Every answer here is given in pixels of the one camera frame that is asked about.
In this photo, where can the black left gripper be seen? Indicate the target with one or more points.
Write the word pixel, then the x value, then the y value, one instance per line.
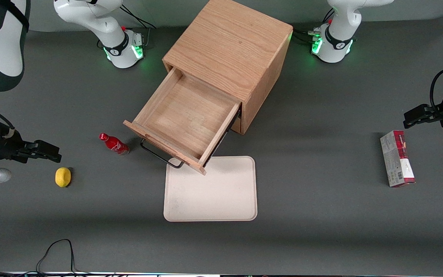
pixel 442 112

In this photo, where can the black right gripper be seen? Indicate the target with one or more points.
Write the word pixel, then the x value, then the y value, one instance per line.
pixel 7 147

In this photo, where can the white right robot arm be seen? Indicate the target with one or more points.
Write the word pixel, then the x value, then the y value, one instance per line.
pixel 90 15

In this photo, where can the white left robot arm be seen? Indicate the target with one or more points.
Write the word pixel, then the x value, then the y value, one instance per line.
pixel 337 42

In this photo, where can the oak wooden drawer cabinet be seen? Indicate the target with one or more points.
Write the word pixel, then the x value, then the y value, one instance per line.
pixel 229 42

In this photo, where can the yellow lemon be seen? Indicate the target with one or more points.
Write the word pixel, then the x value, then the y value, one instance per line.
pixel 63 177

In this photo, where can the grey and red carton box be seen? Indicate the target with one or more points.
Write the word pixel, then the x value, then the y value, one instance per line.
pixel 396 161

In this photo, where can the red soda bottle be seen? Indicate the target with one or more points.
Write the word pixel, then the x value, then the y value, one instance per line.
pixel 115 145

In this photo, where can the dark grey table mat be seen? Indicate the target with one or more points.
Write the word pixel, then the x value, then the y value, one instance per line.
pixel 321 231

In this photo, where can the beige rectangular tray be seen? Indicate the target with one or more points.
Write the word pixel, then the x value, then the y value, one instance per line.
pixel 210 192

